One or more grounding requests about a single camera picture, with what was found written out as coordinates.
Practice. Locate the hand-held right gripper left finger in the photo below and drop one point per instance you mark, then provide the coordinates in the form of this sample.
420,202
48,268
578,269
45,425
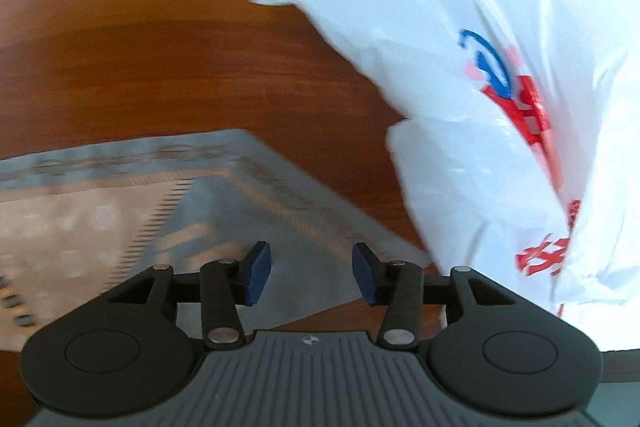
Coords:
258,274

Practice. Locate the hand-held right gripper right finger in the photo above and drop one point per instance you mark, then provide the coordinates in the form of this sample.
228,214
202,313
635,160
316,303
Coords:
364,274

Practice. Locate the beige grey patterned cloth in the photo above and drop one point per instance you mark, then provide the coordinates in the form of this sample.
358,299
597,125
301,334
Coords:
150,217

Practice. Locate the white plastic bag red print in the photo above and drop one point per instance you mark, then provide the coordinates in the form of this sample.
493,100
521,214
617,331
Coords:
440,57

